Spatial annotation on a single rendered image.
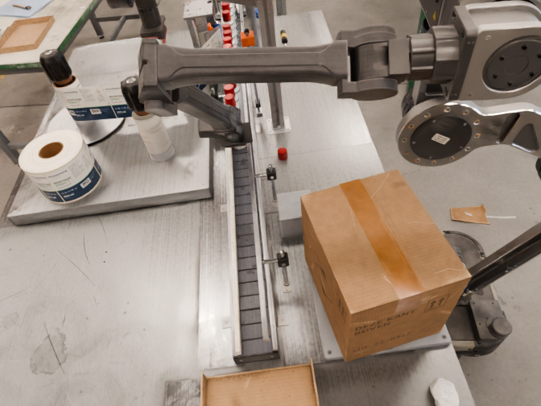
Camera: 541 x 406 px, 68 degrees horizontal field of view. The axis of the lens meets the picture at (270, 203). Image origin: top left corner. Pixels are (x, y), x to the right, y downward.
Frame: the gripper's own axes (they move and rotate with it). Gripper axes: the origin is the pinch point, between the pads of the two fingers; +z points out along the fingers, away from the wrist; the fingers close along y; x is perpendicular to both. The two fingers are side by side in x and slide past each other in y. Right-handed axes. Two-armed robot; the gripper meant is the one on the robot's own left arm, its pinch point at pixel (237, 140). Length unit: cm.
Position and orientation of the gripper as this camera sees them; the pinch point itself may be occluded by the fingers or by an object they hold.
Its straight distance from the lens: 135.8
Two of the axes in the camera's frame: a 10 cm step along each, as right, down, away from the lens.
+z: 0.0, 0.7, 10.0
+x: 1.4, 9.9, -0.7
